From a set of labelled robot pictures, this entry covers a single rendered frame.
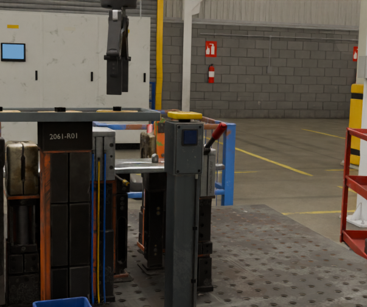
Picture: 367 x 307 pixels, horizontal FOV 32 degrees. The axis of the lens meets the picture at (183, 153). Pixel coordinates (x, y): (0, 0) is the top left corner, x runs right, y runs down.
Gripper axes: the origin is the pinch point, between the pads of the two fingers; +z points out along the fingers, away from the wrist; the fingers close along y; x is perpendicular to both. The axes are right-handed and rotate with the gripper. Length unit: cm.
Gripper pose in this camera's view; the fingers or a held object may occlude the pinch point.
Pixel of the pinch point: (117, 88)
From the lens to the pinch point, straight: 134.8
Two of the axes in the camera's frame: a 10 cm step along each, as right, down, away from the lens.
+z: -0.3, 9.9, 1.4
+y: 0.1, -1.4, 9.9
